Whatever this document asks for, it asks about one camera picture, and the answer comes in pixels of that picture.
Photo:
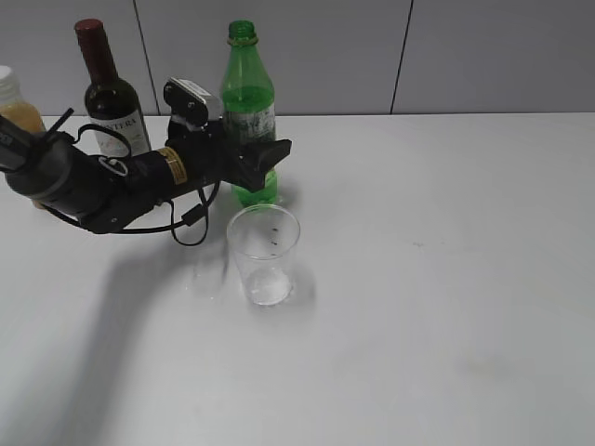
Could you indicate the orange juice bottle white cap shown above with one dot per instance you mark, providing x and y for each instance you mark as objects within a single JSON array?
[{"x": 21, "y": 122}]

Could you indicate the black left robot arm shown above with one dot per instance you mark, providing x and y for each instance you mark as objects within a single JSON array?
[{"x": 104, "y": 195}]

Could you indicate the green sprite bottle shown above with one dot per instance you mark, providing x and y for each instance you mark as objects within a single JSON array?
[{"x": 247, "y": 91}]

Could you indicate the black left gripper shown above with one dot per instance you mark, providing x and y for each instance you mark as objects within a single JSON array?
[{"x": 202, "y": 154}]

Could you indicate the dark red wine bottle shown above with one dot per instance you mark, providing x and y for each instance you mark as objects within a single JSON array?
[{"x": 110, "y": 101}]

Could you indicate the transparent plastic cup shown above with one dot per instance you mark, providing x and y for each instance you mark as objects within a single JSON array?
[{"x": 263, "y": 239}]

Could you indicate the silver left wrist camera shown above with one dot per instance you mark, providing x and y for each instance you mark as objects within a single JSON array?
[{"x": 191, "y": 106}]

